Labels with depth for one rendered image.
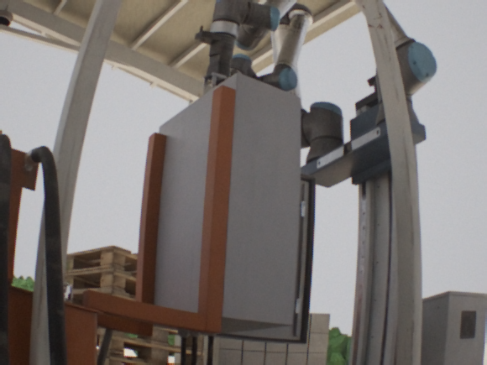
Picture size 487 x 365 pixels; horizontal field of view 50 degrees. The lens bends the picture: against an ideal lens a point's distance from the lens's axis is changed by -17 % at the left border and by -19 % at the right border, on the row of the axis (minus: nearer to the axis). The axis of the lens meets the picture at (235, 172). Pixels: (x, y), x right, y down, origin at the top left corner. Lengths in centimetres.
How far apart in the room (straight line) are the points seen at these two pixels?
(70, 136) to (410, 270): 102
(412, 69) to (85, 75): 133
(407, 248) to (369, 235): 79
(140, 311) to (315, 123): 159
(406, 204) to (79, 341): 101
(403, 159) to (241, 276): 62
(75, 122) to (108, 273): 265
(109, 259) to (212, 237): 240
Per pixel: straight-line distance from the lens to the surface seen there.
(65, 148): 111
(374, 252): 249
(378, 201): 255
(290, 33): 271
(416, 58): 217
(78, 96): 115
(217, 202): 138
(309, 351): 503
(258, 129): 151
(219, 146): 143
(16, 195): 112
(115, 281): 369
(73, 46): 797
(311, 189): 216
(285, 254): 146
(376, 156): 240
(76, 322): 119
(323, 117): 263
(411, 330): 169
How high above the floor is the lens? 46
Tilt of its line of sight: 22 degrees up
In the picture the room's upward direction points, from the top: 3 degrees clockwise
